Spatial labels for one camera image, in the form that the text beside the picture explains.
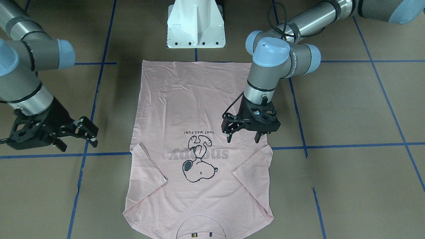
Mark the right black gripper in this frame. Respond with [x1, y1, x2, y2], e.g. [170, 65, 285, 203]
[6, 97, 99, 152]

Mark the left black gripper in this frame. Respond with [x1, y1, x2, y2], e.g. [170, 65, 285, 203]
[221, 94, 281, 143]

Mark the pink Snoopy t-shirt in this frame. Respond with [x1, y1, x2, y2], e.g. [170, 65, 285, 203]
[123, 60, 274, 239]

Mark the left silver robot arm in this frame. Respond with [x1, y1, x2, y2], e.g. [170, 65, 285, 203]
[221, 0, 425, 143]

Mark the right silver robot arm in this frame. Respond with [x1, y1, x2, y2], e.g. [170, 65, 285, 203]
[0, 0, 98, 152]

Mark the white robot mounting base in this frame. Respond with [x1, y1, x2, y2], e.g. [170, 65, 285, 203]
[166, 0, 226, 49]

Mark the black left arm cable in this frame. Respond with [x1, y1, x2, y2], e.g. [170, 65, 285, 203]
[222, 2, 327, 120]

